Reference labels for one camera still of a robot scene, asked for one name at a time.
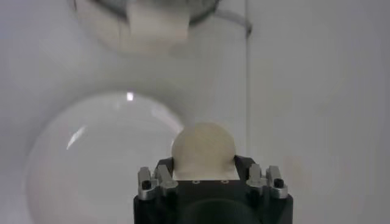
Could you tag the white round plate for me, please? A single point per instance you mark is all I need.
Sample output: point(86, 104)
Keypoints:
point(106, 167)

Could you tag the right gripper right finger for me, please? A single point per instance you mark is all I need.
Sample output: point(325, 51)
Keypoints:
point(259, 179)

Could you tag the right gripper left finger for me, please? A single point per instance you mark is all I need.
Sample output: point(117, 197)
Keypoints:
point(161, 179)

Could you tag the white steamed baozi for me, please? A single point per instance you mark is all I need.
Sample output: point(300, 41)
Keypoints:
point(204, 149)

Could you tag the cream electric cooker base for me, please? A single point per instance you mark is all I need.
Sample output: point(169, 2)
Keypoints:
point(100, 27)

